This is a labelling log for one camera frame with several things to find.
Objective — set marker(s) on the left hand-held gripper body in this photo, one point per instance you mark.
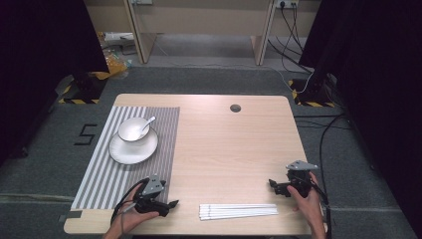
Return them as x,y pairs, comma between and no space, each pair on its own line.
152,187

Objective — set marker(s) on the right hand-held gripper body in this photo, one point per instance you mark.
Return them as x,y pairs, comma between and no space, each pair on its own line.
300,181

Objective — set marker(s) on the white round plate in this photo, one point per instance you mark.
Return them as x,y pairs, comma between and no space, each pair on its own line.
131,154

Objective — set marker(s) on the bundle of white chopsticks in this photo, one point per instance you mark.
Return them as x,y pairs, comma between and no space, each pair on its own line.
232,214

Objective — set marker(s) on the person's right hand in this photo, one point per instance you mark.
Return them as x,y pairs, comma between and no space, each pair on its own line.
310,204

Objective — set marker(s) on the person's left hand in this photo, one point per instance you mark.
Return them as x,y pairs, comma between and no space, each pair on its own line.
129,215

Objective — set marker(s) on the grey striped placemat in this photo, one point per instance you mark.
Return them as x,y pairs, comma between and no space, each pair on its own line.
99,179

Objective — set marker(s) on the white bowl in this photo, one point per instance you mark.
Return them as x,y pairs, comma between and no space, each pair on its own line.
131,131

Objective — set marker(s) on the white ceramic spoon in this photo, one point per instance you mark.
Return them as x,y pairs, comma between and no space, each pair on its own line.
147,123

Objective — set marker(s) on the black stand base hazard striped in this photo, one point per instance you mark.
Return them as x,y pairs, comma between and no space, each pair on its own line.
87,87
313,94

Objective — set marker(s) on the black curtain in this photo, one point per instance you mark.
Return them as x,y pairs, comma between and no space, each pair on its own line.
381,83
40,66

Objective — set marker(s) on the yellow plastic bag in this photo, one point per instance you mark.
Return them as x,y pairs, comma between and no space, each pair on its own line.
114,64

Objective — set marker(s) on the white box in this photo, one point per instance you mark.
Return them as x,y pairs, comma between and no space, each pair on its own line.
116,36

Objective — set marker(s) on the beige wooden desk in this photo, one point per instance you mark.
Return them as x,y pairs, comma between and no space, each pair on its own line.
199,20

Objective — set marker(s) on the white wall socket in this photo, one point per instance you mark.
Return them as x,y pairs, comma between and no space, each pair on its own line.
287,3

